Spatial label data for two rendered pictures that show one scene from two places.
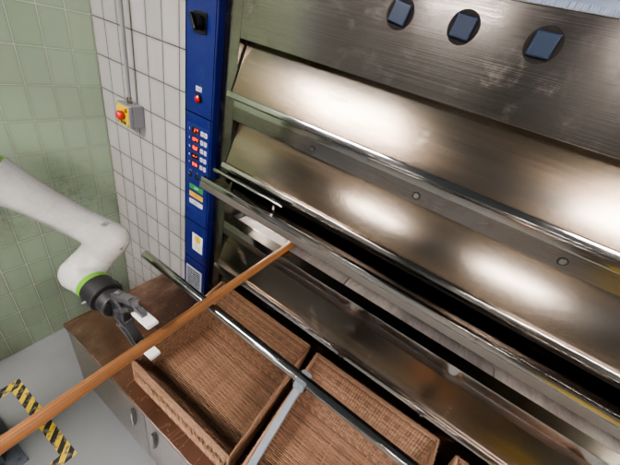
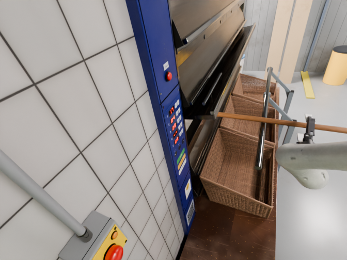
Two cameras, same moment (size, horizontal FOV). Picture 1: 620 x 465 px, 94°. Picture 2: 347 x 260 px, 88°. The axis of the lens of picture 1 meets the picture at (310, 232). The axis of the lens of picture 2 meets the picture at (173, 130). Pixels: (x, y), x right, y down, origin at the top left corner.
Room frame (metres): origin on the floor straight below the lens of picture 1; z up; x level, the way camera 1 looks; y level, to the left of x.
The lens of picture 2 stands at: (1.07, 1.10, 1.89)
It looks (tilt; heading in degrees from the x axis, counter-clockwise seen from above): 39 degrees down; 277
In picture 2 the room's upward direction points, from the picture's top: 10 degrees counter-clockwise
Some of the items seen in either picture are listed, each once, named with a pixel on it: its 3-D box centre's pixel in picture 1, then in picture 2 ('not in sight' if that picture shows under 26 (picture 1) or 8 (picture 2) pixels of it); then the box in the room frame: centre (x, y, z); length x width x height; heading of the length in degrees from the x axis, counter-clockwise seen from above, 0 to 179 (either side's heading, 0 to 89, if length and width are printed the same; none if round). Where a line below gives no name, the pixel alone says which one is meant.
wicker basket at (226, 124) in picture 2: (339, 462); (248, 122); (0.48, -0.33, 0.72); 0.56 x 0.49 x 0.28; 67
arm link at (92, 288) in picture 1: (103, 292); not in sight; (0.54, 0.54, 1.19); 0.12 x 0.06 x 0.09; 156
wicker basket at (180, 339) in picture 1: (223, 362); (239, 166); (0.72, 0.20, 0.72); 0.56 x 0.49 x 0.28; 66
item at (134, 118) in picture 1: (130, 114); (97, 245); (1.30, 0.96, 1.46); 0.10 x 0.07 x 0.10; 66
